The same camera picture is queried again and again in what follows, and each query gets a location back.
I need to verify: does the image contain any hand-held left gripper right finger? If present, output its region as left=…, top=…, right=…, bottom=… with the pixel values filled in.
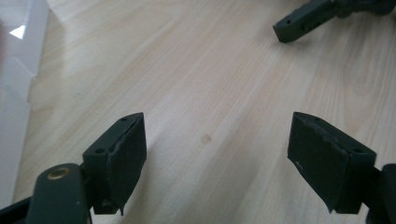
left=286, top=111, right=378, bottom=215

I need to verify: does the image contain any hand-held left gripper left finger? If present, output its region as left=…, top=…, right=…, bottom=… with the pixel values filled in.
left=82, top=112, right=148, bottom=217

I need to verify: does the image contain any translucent plastic pencil case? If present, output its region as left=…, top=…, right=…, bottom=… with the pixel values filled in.
left=0, top=0, right=50, bottom=210

